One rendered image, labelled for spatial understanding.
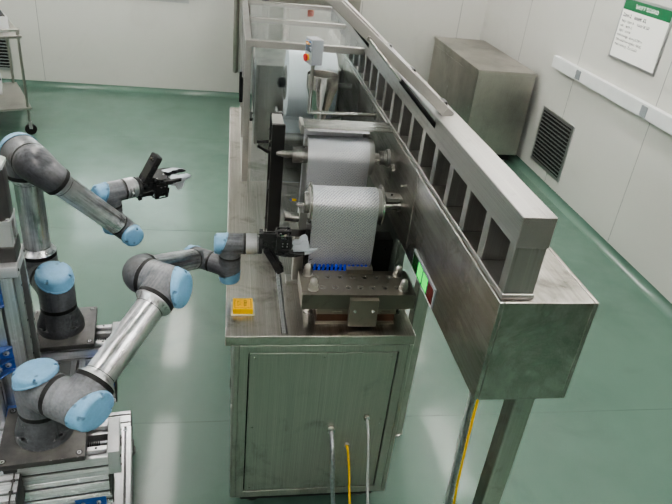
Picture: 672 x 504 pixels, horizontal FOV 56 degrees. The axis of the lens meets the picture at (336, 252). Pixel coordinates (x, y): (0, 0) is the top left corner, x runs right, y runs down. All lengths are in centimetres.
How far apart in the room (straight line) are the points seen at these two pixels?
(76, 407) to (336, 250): 104
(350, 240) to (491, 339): 88
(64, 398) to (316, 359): 86
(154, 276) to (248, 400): 65
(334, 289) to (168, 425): 127
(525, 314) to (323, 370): 95
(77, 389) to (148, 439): 133
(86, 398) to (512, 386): 108
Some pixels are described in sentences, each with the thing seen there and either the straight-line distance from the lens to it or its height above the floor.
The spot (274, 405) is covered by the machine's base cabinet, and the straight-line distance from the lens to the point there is 236.
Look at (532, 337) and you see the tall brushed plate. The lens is 159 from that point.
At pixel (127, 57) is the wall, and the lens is 782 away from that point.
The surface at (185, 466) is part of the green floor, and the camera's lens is 295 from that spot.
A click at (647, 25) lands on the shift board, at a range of 528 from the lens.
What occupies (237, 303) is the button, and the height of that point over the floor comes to 92.
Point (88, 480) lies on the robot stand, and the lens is 206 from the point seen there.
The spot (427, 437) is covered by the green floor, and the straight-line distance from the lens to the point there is 318.
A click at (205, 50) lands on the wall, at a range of 771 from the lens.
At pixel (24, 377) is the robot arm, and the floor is 105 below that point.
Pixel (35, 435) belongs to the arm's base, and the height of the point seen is 87.
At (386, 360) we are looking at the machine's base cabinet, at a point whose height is 79.
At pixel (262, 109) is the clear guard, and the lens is 314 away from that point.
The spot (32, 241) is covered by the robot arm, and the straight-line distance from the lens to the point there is 232.
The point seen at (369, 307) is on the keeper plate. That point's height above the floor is 99.
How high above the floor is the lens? 221
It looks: 29 degrees down
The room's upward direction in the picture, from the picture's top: 7 degrees clockwise
